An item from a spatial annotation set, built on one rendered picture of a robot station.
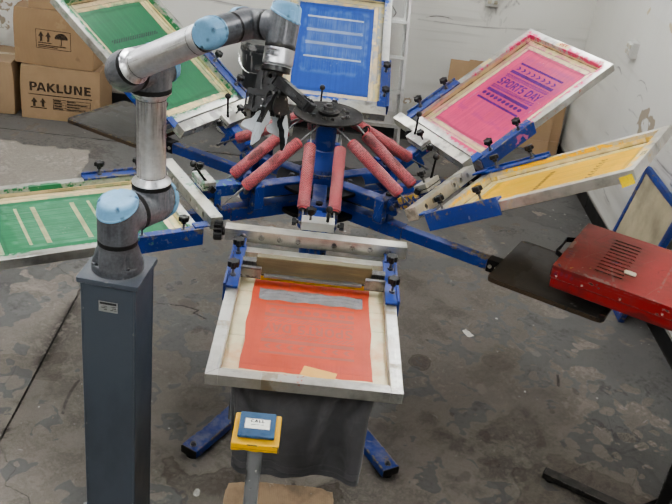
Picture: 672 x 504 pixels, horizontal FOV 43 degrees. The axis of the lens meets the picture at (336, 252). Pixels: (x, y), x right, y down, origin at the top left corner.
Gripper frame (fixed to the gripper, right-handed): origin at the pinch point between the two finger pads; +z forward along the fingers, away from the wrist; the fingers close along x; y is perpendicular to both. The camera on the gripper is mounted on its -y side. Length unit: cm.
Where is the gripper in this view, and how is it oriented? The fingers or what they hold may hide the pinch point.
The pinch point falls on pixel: (269, 149)
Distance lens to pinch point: 212.0
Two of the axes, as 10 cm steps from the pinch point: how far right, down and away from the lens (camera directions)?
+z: -1.8, 9.8, 1.1
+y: -8.9, -2.1, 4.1
